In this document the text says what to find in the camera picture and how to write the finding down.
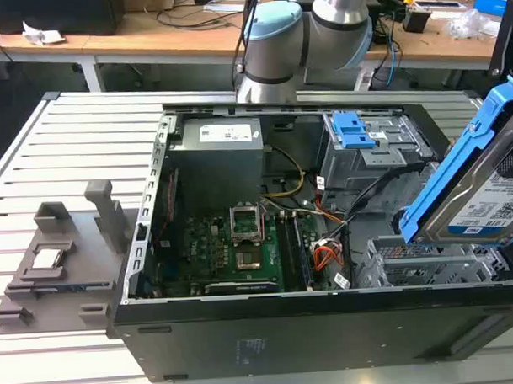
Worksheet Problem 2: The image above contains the hard disk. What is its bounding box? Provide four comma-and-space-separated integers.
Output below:
393, 75, 513, 251

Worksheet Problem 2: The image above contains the grey metal disk bay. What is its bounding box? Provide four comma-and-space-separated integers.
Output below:
353, 231, 513, 290

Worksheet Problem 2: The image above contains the black RAM slot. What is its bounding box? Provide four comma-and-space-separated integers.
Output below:
276, 215, 299, 292
291, 213, 315, 290

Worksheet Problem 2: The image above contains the blue cardboard box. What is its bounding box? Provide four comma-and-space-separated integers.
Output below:
473, 0, 513, 19

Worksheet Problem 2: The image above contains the clear plastic bag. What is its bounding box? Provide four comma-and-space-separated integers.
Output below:
445, 8, 501, 41

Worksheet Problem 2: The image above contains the small black device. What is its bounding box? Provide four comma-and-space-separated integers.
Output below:
402, 4, 434, 35

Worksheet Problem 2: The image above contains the blue plastic cage latch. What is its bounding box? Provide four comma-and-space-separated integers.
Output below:
331, 110, 377, 151

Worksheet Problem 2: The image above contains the grey metal drive cage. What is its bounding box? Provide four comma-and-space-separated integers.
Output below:
315, 109, 436, 201

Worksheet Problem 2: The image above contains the grey power supply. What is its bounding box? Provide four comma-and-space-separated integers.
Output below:
167, 115, 267, 210

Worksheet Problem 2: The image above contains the metal socket cover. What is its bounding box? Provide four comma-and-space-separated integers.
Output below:
228, 204, 265, 247

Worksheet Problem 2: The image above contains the CPU socket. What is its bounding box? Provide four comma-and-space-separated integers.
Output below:
232, 248, 265, 274

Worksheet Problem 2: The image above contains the wooden desk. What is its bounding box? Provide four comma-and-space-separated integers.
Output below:
0, 0, 513, 77

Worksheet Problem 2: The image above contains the black graphics card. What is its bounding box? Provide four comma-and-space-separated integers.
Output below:
203, 278, 283, 296

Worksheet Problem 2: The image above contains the green motherboard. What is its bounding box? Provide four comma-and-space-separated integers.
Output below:
149, 197, 324, 298

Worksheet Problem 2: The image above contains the black PC case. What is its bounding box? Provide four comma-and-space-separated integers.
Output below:
98, 90, 513, 384

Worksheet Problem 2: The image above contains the black box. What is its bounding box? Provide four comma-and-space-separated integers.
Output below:
0, 0, 126, 40

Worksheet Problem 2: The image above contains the crumpled white paper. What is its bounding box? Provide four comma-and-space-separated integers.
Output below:
21, 19, 67, 47

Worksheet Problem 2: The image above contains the grey parts rack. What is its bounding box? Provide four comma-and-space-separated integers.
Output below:
0, 178, 135, 335

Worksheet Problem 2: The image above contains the silver CPU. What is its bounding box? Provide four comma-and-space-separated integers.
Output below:
30, 248, 67, 270

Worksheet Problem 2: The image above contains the blue cable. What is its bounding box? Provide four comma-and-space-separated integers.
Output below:
384, 37, 405, 88

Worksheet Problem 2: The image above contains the black wire bundle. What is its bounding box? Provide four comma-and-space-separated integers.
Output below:
339, 159, 442, 228

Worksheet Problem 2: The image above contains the orange and yellow wire bundle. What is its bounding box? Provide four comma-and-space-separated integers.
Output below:
314, 195, 348, 226

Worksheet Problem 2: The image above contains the orange flat wire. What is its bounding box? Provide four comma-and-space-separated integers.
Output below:
312, 244, 345, 272

